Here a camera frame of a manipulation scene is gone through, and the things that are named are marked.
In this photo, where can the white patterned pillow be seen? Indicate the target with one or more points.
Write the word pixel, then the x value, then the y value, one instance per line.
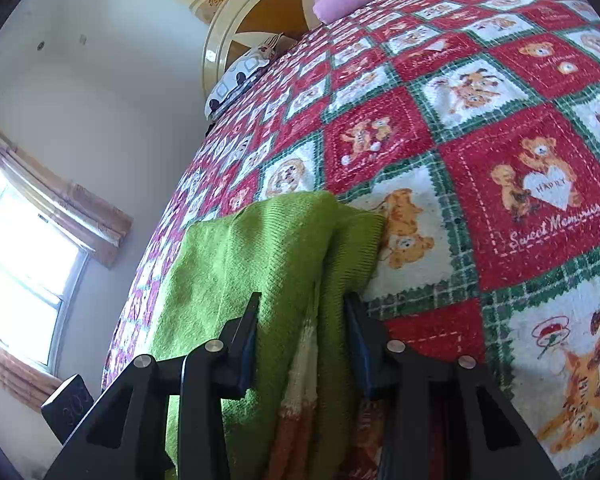
pixel 235 77

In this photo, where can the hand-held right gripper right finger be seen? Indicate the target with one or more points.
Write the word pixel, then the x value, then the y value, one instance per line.
pixel 365 360

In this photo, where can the red teddy bear printed blanket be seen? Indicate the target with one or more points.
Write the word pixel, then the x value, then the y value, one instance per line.
pixel 480 110

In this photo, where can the window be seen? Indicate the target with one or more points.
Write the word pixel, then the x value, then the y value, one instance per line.
pixel 25 260

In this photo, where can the green knit sweater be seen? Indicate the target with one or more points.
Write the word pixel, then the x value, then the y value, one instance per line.
pixel 240 260

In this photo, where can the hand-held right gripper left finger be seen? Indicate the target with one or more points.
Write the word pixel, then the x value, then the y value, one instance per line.
pixel 247 355

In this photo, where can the cream and brown headboard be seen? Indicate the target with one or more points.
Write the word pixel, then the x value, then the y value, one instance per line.
pixel 260 15

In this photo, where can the beige window curtain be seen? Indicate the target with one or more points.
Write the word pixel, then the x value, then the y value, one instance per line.
pixel 80 200

